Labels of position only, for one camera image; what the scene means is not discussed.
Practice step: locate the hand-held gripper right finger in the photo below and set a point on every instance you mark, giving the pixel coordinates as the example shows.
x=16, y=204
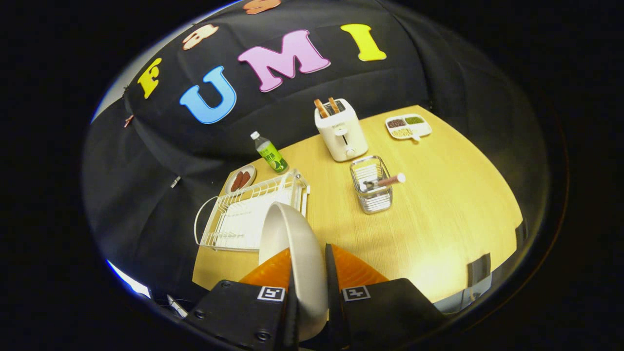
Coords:
x=385, y=312

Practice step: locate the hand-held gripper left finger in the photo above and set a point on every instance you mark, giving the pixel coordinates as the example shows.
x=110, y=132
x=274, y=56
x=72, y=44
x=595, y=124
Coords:
x=243, y=312

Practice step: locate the grey round plate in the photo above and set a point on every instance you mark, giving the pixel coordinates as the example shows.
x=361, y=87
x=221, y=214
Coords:
x=297, y=243

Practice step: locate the small grey oval plate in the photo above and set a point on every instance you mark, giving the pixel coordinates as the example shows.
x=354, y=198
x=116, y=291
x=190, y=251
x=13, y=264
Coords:
x=249, y=170

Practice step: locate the white divided snack dish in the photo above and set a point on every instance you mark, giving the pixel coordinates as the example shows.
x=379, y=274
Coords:
x=419, y=130

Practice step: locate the lit computer monitor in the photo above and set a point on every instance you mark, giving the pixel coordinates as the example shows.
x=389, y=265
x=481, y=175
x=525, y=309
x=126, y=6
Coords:
x=129, y=282

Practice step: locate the brown meat piece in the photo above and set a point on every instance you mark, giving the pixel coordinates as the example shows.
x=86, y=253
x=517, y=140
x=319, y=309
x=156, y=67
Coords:
x=244, y=178
x=236, y=182

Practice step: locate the white clip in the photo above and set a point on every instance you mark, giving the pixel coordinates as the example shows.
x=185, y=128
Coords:
x=175, y=182

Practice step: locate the green label drink bottle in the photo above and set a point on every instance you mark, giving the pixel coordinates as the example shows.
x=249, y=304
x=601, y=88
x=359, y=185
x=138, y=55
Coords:
x=270, y=153

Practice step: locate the white toaster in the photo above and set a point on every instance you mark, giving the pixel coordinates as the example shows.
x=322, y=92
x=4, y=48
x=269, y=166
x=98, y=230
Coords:
x=341, y=136

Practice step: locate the brown toast slice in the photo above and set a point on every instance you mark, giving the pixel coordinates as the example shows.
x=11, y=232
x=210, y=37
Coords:
x=321, y=108
x=334, y=105

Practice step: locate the pink clip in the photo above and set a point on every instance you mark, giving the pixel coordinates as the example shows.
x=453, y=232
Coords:
x=128, y=121

